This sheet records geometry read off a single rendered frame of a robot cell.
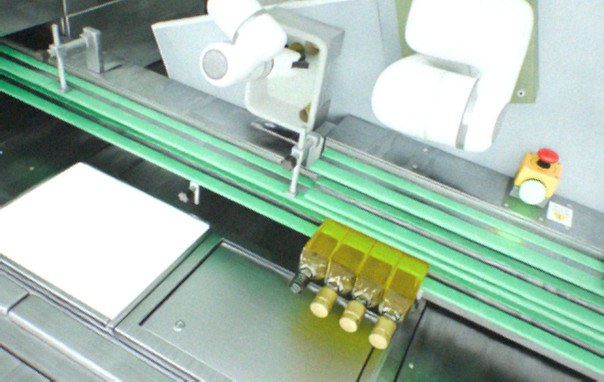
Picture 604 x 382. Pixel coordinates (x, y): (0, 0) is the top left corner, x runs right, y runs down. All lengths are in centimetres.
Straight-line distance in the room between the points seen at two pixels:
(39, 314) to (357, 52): 81
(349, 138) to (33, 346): 72
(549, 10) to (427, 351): 69
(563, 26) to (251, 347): 80
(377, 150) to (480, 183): 21
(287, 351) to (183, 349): 19
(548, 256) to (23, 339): 96
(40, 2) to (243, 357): 105
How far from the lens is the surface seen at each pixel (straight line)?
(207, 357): 101
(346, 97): 116
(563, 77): 104
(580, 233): 107
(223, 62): 86
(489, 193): 105
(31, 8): 155
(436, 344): 117
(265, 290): 111
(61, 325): 108
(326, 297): 93
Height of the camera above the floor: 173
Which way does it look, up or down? 48 degrees down
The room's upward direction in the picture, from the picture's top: 138 degrees counter-clockwise
